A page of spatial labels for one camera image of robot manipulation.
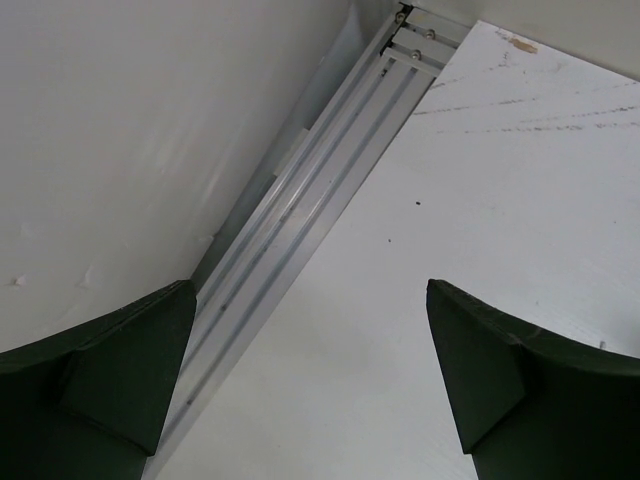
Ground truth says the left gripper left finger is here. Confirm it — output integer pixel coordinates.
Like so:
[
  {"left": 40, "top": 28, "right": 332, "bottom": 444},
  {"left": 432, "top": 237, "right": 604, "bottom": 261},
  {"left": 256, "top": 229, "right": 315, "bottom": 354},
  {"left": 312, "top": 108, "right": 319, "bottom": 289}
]
[{"left": 1, "top": 280, "right": 196, "bottom": 479}]

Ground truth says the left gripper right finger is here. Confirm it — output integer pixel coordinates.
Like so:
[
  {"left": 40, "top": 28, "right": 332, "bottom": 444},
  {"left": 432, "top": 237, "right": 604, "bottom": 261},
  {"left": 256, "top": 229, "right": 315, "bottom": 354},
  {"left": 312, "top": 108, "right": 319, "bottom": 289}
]
[{"left": 426, "top": 279, "right": 639, "bottom": 479}]

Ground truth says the aluminium rail left side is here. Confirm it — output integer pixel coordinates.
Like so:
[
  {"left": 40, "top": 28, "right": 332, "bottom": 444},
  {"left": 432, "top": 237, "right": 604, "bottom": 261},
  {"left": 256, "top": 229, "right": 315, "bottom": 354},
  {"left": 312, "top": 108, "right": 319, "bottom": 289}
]
[{"left": 144, "top": 5, "right": 469, "bottom": 479}]

